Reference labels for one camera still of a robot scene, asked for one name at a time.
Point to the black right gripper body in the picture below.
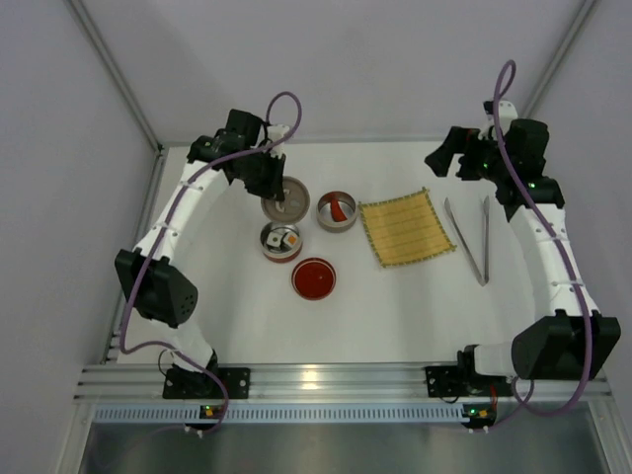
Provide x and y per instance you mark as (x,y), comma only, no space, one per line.
(459,157)

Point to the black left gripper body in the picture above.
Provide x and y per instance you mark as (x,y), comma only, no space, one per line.
(267,175)

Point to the beige round lid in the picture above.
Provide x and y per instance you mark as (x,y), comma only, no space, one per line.
(294,205)

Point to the orange sushi roll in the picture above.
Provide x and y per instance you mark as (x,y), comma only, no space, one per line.
(290,239)

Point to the red food piece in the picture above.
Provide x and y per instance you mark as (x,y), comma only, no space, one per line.
(337,213)

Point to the beige steel container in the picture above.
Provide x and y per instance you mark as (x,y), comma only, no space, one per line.
(349,205)

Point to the red round lid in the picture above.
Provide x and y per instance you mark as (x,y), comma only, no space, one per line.
(313,279)

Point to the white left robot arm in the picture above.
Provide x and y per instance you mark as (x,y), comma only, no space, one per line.
(248,149)

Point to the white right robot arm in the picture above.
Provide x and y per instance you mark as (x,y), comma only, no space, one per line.
(569,338)

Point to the red steel container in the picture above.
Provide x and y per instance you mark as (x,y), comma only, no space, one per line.
(282,254)

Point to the bamboo mat tray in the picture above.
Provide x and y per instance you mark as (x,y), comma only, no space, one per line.
(404,230)

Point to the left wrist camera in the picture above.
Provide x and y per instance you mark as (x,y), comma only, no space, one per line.
(276,132)

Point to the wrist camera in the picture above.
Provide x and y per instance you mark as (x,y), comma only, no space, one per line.
(276,132)
(507,114)

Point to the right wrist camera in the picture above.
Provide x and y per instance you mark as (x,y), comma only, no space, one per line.
(507,114)

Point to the left aluminium frame post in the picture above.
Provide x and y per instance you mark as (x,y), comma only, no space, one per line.
(91,31)

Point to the aluminium frame post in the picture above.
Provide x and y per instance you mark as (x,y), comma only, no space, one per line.
(91,31)
(548,31)

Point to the right aluminium frame post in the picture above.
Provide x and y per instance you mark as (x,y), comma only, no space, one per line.
(548,31)

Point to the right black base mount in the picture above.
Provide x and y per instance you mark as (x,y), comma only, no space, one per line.
(451,382)

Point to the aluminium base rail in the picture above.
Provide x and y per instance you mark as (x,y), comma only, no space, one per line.
(320,383)

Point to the slotted cable duct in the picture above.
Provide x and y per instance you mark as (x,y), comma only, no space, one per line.
(268,413)

